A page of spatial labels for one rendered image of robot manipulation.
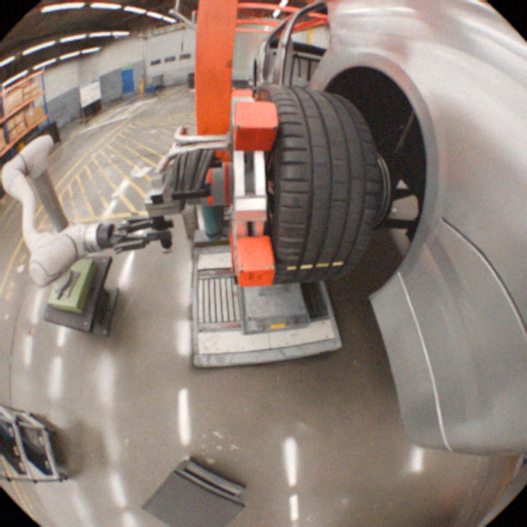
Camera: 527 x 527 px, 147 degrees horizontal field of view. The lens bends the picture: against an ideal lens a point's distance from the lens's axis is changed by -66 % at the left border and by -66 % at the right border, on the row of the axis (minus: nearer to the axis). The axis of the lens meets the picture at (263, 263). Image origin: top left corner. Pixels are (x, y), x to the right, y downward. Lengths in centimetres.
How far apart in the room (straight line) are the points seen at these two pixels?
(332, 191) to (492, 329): 40
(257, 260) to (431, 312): 38
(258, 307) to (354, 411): 86
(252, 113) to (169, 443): 142
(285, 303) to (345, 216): 76
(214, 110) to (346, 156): 73
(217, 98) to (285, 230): 77
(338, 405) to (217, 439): 70
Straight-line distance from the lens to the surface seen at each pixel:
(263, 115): 41
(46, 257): 62
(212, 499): 105
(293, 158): 42
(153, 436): 139
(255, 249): 47
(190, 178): 48
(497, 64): 47
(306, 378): 130
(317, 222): 45
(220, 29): 105
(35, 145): 112
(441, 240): 45
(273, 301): 115
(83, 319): 134
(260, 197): 45
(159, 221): 59
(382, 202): 75
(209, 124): 109
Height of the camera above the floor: 125
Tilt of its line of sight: 54 degrees down
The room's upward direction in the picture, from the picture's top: 8 degrees clockwise
